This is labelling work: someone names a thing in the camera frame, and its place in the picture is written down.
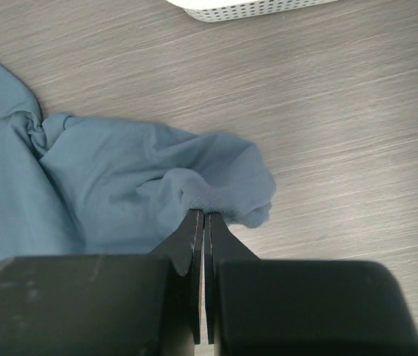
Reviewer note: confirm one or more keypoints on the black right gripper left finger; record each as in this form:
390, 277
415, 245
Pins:
125, 304

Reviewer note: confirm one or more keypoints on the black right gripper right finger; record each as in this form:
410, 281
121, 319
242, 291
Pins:
300, 307

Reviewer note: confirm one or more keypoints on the grey-blue t-shirt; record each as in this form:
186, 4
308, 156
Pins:
82, 185

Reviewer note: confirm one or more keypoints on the white perforated plastic basket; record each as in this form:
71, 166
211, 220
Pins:
212, 11

